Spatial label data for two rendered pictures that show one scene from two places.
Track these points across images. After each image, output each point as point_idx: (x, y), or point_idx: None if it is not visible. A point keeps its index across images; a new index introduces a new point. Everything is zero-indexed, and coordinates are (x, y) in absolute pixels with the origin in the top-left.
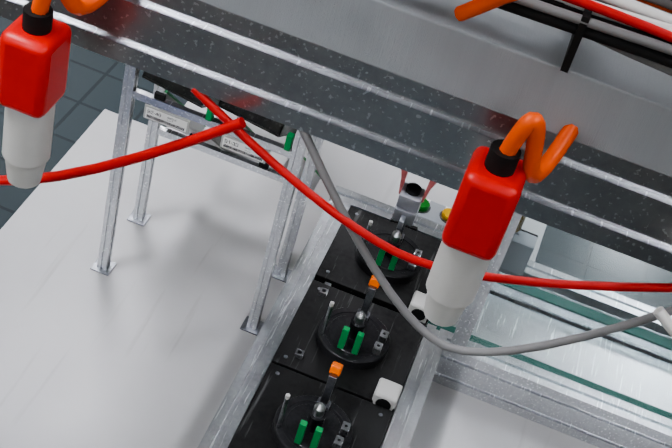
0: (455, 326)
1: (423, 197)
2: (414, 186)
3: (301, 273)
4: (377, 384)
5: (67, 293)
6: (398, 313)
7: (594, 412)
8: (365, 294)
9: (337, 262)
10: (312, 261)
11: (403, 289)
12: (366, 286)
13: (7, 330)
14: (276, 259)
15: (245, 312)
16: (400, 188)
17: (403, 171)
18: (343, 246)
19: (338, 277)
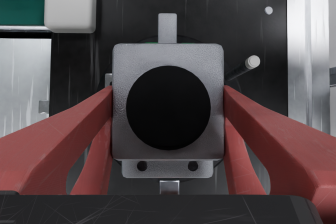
0: (20, 61)
1: (107, 90)
2: (169, 113)
3: (307, 2)
4: None
5: None
6: None
7: None
8: None
9: (259, 46)
10: (302, 35)
11: (118, 41)
12: (187, 10)
13: None
14: (331, 108)
15: None
16: (232, 90)
17: (281, 119)
18: (263, 97)
19: (244, 6)
